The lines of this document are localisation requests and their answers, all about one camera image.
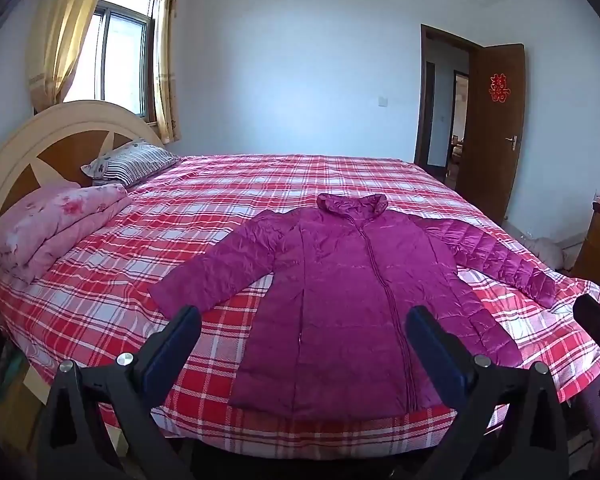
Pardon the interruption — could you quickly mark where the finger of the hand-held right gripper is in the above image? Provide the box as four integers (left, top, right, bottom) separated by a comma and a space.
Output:
573, 292, 600, 348

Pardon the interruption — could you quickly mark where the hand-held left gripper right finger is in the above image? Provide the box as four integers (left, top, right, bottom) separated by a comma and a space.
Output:
405, 305, 571, 480

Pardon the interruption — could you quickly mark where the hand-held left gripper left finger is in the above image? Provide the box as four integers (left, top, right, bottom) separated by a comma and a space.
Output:
34, 305, 203, 480

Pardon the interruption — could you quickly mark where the purple down jacket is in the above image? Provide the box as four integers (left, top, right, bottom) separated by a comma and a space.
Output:
149, 192, 562, 420

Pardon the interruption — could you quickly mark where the bed with red plaid sheet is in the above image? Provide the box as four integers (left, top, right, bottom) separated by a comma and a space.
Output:
0, 154, 600, 461

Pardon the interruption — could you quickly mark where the pink floral folded quilt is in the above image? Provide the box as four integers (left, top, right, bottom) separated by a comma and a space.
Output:
0, 183, 133, 286

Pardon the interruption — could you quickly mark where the brown wooden door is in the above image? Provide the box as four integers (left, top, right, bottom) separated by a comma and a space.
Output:
455, 43, 526, 226

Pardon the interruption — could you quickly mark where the striped pillow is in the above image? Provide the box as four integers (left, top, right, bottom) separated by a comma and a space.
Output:
81, 138, 182, 188

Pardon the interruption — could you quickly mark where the red paper door decoration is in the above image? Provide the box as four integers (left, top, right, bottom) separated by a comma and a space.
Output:
488, 73, 512, 103

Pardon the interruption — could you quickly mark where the cream and wood headboard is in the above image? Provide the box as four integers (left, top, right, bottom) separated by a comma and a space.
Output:
0, 100, 166, 281

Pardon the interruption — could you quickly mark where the narrow yellow curtain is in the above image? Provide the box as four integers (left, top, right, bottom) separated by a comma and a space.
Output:
152, 0, 182, 145

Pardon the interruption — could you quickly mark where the window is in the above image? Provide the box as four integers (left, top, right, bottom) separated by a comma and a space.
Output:
62, 0, 163, 123

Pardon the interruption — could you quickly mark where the wide yellow curtain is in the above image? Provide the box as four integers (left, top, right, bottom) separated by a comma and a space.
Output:
26, 0, 115, 113

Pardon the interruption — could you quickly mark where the brown door frame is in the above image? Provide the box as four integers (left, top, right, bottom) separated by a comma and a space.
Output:
413, 24, 482, 173

